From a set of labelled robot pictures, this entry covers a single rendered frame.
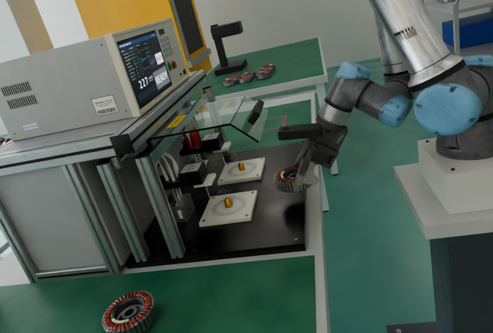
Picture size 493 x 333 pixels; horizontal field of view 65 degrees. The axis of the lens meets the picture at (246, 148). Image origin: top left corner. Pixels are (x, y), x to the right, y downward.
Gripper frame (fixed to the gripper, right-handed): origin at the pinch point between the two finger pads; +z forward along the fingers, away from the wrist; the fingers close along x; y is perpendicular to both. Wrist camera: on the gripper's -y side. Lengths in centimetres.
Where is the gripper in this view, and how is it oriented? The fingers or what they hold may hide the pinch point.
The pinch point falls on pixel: (293, 179)
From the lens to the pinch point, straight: 109.7
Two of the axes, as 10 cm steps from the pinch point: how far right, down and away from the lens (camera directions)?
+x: 1.5, -3.9, 9.1
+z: -3.4, 8.4, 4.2
